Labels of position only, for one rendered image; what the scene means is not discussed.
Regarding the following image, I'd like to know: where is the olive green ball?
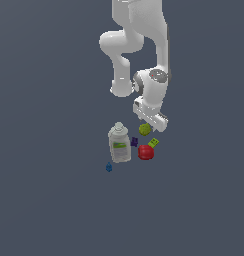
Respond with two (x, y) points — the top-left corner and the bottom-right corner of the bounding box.
(138, 123), (152, 137)

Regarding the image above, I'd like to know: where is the white labelled plastic bottle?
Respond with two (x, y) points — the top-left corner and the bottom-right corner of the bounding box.
(107, 121), (133, 164)

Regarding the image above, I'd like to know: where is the red apple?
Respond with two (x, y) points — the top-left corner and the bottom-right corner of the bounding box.
(137, 144), (155, 161)

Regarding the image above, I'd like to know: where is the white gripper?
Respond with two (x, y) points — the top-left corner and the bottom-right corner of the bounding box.
(132, 96), (169, 134)

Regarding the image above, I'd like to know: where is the lime green toy block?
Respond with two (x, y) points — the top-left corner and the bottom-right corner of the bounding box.
(147, 137), (160, 149)

